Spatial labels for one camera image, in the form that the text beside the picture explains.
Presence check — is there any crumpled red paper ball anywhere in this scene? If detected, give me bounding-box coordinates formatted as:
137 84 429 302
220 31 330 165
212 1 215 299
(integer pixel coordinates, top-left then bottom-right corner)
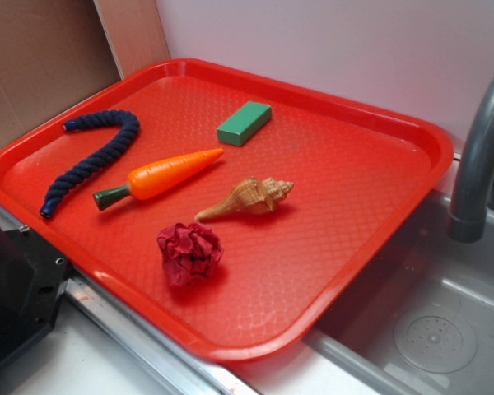
156 221 224 287

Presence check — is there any dark blue twisted rope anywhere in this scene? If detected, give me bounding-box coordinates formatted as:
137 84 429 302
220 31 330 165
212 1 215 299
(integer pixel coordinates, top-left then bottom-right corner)
39 109 142 220

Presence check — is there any green rectangular block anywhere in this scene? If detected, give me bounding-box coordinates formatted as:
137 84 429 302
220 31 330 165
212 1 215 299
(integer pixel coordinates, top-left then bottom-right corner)
217 101 273 146

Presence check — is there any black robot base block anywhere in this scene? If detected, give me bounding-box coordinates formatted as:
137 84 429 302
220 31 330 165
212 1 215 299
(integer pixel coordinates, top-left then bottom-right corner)
0 228 70 369

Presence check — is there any orange toy carrot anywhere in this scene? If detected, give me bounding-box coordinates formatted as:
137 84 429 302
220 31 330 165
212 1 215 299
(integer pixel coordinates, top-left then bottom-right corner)
93 148 224 211

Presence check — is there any tan conch seashell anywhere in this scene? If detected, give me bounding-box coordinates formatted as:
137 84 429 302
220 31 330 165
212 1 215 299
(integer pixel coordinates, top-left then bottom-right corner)
194 177 294 221

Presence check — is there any red plastic tray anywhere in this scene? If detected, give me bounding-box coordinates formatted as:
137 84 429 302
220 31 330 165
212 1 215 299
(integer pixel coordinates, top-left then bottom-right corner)
0 59 454 362

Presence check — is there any grey toy sink basin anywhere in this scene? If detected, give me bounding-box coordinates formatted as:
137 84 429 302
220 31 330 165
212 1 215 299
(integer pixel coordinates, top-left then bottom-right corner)
305 193 494 394

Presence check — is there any grey toy faucet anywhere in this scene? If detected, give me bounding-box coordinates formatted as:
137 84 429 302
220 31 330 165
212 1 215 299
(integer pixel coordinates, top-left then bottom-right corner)
447 77 494 243

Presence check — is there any brown cardboard panel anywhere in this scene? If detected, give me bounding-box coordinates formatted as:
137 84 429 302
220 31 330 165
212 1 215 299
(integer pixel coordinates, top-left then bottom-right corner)
0 1 170 149

